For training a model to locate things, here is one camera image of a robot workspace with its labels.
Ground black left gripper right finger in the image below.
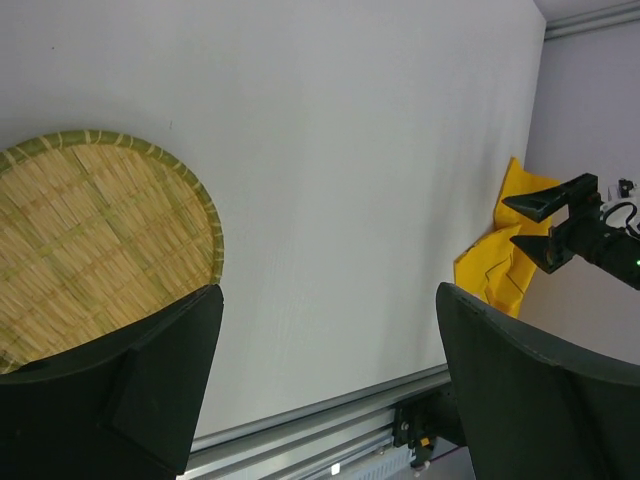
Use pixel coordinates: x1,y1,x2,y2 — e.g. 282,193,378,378
436,283,639,479

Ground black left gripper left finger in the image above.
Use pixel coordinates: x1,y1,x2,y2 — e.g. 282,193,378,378
1,285,224,479

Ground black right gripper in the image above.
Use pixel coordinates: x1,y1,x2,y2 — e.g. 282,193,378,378
502,173,639,290

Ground yellow Pikachu cloth placemat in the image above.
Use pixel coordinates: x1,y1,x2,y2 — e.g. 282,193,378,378
454,157,559,318

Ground round woven bamboo plate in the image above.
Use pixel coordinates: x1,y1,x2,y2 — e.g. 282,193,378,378
1,130,224,374

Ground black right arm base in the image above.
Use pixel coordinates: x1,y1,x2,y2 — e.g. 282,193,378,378
392,384,467,468

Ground aluminium mounting rail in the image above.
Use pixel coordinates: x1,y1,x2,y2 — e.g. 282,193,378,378
180,365,450,479

